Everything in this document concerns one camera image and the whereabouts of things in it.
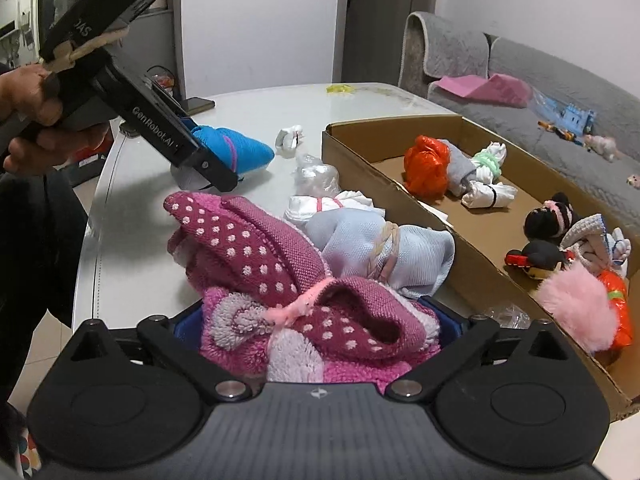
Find white bundle with green band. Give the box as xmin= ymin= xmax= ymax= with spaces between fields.
xmin=472 ymin=142 xmax=509 ymax=181

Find scattered toy blocks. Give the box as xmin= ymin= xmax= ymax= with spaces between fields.
xmin=537 ymin=120 xmax=586 ymax=147

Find person's dark clothing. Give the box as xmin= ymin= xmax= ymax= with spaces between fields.
xmin=0 ymin=170 xmax=90 ymax=411

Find pink fluffy bundle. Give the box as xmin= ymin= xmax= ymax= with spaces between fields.
xmin=534 ymin=262 xmax=619 ymax=354

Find grey room door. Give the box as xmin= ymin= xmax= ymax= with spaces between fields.
xmin=342 ymin=0 xmax=417 ymax=87

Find white bundle with black band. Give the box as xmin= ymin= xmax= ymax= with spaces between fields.
xmin=461 ymin=180 xmax=519 ymax=210

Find orange plastic bag bundle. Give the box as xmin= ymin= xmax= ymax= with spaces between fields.
xmin=404 ymin=135 xmax=452 ymax=202

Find crumpled clear plastic bag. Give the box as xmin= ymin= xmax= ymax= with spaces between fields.
xmin=482 ymin=302 xmax=531 ymax=331

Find grey sofa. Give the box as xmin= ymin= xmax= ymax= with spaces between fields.
xmin=398 ymin=10 xmax=640 ymax=233

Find light blue cloth bundle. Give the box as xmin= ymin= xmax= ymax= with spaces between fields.
xmin=305 ymin=210 xmax=457 ymax=301

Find black bundle with pink band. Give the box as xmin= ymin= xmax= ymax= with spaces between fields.
xmin=524 ymin=191 xmax=581 ymax=241

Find white and pink plush toy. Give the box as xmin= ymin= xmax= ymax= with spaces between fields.
xmin=584 ymin=134 xmax=619 ymax=162

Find black and red bundle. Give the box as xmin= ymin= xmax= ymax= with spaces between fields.
xmin=505 ymin=240 xmax=569 ymax=281

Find cardboard box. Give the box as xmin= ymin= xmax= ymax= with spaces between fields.
xmin=321 ymin=114 xmax=636 ymax=423

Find person's left hand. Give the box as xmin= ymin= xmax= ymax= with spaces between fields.
xmin=0 ymin=65 xmax=109 ymax=177

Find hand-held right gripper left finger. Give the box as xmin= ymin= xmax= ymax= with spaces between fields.
xmin=70 ymin=304 xmax=253 ymax=402

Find white and blue cloth bundle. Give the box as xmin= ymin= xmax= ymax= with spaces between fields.
xmin=582 ymin=227 xmax=632 ymax=277

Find clear plastic toy bag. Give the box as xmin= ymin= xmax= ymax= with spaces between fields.
xmin=532 ymin=87 xmax=564 ymax=121

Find white desktop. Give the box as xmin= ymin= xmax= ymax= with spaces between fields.
xmin=72 ymin=82 xmax=640 ymax=480

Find grey sock bundle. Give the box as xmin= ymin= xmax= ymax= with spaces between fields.
xmin=442 ymin=139 xmax=481 ymax=197

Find blue sock bundle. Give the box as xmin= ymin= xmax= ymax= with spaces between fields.
xmin=189 ymin=125 xmax=276 ymax=181

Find grey armrest cover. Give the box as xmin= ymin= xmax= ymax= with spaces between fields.
xmin=404 ymin=11 xmax=491 ymax=78

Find pink dotted sock bundle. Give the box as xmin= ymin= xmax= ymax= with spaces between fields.
xmin=164 ymin=191 xmax=442 ymax=395

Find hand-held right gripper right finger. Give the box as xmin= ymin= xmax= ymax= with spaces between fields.
xmin=386 ymin=299 xmax=567 ymax=402

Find grey sofa cover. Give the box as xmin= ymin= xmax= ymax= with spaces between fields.
xmin=427 ymin=35 xmax=640 ymax=223

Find orange and green bag bundle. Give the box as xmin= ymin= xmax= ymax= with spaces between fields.
xmin=595 ymin=269 xmax=631 ymax=351

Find blue toy castle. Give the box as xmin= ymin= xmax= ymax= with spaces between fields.
xmin=560 ymin=105 xmax=597 ymax=136

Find small white cloth bundle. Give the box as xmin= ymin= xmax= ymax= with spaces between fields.
xmin=276 ymin=124 xmax=305 ymax=154

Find white bundle with pink band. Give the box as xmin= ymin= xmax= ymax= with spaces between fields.
xmin=284 ymin=190 xmax=386 ymax=226

